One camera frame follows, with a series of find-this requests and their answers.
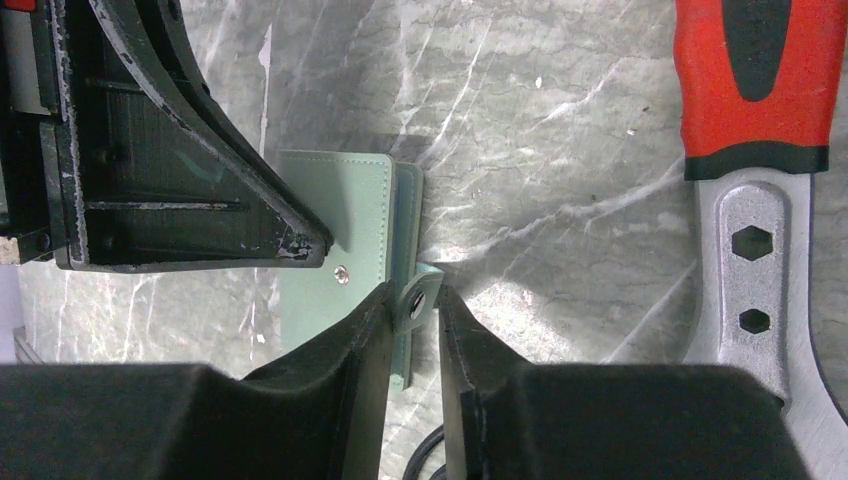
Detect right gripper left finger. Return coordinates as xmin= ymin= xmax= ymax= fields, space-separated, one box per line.
xmin=1 ymin=283 xmax=394 ymax=479

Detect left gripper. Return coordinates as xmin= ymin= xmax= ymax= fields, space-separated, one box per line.
xmin=1 ymin=1 xmax=333 ymax=273

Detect red handled tool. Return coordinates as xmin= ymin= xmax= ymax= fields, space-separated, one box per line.
xmin=674 ymin=0 xmax=847 ymax=479

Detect green card holder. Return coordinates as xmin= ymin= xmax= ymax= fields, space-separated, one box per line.
xmin=278 ymin=151 xmax=444 ymax=390

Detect coiled black cable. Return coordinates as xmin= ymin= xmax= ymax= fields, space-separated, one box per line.
xmin=402 ymin=425 xmax=446 ymax=480

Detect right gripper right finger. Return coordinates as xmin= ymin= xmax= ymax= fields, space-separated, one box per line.
xmin=438 ymin=286 xmax=808 ymax=479

